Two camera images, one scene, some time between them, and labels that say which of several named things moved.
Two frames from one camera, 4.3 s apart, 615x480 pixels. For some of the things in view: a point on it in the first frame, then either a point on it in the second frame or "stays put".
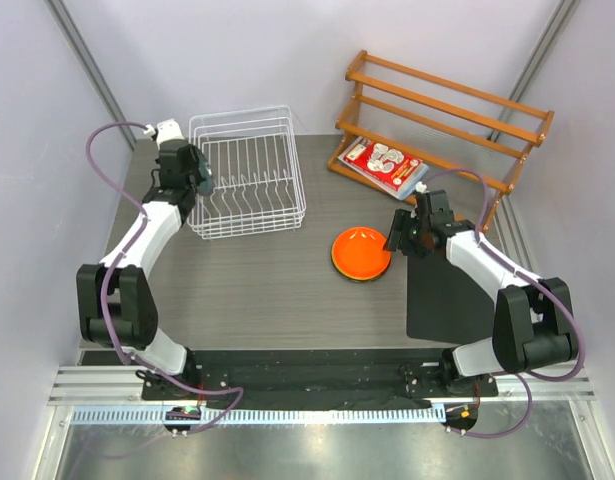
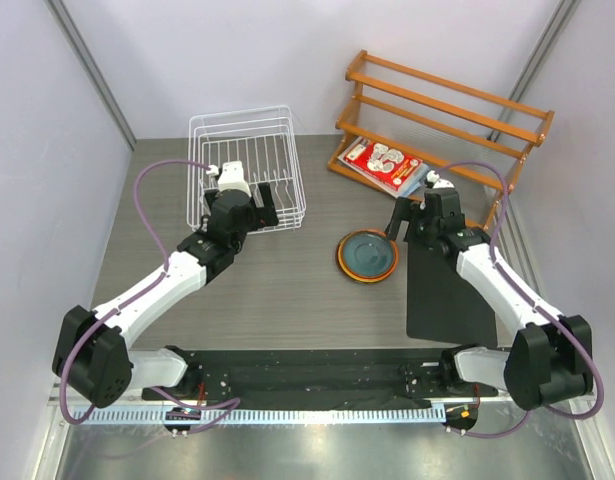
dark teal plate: (205, 186) -> (368, 254)
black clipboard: (445, 303) stays put
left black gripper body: (194, 175) -> (255, 220)
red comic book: (383, 164) stays put
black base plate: (315, 379) stays put
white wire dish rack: (254, 161) stays put
